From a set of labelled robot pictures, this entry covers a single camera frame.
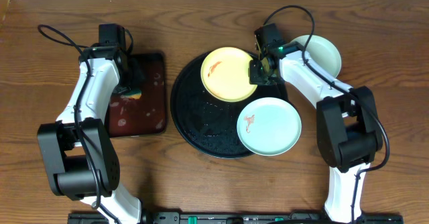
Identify green yellow sponge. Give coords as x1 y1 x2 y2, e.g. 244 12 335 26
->
122 88 141 100

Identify yellow plate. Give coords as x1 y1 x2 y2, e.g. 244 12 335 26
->
200 47 257 103

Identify light blue plate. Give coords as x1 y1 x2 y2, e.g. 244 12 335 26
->
292 35 342 81
237 97 302 156

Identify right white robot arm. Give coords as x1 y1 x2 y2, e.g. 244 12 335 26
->
249 46 389 223

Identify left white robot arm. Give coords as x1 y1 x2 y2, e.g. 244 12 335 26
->
37 46 142 223

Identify dark red rectangular tray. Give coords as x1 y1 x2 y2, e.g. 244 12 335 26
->
105 52 168 137

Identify round black tray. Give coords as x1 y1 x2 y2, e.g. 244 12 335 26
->
170 52 288 159

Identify right black cable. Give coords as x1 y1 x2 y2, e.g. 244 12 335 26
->
263 5 391 224

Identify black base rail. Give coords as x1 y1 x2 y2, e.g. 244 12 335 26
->
67 212 404 224

